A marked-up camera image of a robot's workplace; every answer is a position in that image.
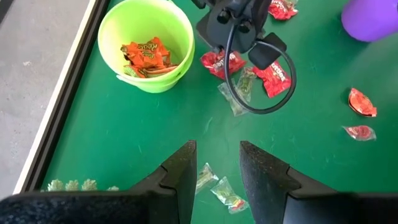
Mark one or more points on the red Skittles pack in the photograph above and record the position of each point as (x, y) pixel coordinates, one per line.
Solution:
(281, 7)
(273, 81)
(211, 63)

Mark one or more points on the clear-wrapped green candy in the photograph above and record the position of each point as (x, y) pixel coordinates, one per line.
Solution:
(205, 177)
(222, 90)
(247, 85)
(228, 194)

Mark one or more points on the lime green pumpkin-face bucket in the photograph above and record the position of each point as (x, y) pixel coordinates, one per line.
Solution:
(112, 37)

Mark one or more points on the green felt mat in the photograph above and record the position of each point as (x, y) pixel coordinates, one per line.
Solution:
(124, 124)

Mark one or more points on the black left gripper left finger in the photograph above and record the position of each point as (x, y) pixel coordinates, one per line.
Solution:
(180, 180)

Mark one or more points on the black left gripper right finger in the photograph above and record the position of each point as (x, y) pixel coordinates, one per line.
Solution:
(264, 180)

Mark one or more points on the purple plastic bucket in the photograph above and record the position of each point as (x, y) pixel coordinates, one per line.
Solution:
(370, 18)

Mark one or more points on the black aluminium table frame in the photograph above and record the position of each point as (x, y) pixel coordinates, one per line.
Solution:
(74, 74)

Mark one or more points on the clear-wrapped red candy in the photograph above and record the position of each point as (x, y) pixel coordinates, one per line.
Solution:
(360, 132)

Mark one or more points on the spiky pale green plant ball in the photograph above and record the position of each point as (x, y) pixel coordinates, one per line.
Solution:
(71, 185)

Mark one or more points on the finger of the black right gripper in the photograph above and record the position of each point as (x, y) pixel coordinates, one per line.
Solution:
(210, 31)

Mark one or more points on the orange Reese's pack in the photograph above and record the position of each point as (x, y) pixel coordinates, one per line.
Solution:
(149, 71)
(362, 102)
(146, 49)

